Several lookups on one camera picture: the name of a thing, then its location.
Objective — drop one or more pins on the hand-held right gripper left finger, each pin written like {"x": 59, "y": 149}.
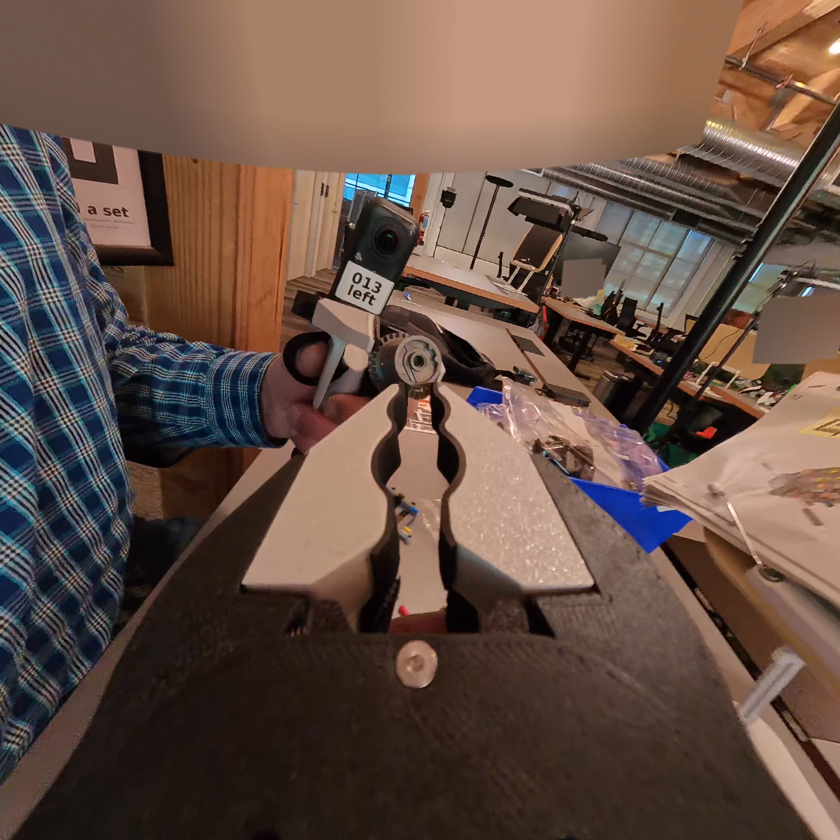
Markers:
{"x": 321, "y": 518}

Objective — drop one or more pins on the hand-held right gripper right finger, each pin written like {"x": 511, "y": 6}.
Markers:
{"x": 518, "y": 518}

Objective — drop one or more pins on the dark grey lego differential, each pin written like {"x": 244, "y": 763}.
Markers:
{"x": 420, "y": 361}

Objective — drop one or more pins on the person's left forearm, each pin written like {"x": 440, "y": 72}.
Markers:
{"x": 197, "y": 394}

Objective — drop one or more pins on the lego instruction booklet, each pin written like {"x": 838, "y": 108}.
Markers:
{"x": 754, "y": 459}

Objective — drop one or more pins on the person's left hand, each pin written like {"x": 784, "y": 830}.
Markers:
{"x": 289, "y": 410}

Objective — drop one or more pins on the wooden office desk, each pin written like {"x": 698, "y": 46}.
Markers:
{"x": 459, "y": 279}

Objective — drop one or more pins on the blue plastic bin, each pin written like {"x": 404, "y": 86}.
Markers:
{"x": 630, "y": 518}

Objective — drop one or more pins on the clear plastic bag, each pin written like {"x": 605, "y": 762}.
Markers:
{"x": 590, "y": 426}

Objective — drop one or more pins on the black floor lamp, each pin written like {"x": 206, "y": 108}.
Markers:
{"x": 499, "y": 180}

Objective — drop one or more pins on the black white office chair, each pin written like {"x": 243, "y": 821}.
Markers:
{"x": 535, "y": 249}

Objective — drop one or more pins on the grey trash can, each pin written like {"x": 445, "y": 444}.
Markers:
{"x": 617, "y": 394}

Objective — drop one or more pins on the large paned window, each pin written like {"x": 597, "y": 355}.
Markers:
{"x": 656, "y": 249}

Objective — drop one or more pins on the person in blue plaid shirt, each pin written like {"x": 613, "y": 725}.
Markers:
{"x": 52, "y": 394}

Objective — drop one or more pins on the black stand pole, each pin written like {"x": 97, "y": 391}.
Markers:
{"x": 741, "y": 275}

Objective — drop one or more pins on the black framed wall poster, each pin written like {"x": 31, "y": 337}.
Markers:
{"x": 111, "y": 197}

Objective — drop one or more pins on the silver air duct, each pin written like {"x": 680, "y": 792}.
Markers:
{"x": 735, "y": 157}

